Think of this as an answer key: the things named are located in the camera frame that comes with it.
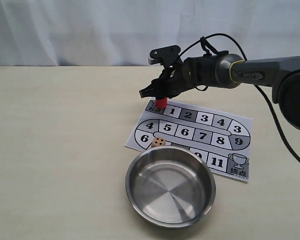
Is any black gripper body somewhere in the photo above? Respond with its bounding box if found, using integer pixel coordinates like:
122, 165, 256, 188
148, 45, 190, 93

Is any red cylinder game piece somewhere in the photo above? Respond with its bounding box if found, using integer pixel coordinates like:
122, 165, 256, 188
155, 97, 168, 109

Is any wooden die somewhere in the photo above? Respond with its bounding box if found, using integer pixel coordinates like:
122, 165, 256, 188
151, 137, 166, 148

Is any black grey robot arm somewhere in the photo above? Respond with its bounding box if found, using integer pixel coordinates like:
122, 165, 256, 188
139, 45, 300, 130

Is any paper game board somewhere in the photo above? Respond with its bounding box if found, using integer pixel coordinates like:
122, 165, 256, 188
125, 99, 253, 182

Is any stainless steel bowl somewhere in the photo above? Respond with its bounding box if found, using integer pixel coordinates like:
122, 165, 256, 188
125, 145, 216, 229

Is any white curtain backdrop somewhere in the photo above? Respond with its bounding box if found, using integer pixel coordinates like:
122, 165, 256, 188
0, 0, 300, 66

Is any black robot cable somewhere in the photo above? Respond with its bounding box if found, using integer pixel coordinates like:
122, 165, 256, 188
174, 33, 300, 172

